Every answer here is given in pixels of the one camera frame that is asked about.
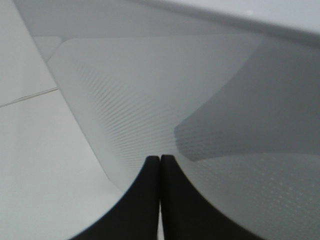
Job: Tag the white microwave door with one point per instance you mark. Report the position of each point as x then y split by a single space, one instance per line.
231 88

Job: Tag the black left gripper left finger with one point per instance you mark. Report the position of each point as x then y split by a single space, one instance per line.
136 215

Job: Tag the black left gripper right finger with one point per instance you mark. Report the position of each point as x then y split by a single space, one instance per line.
187 215

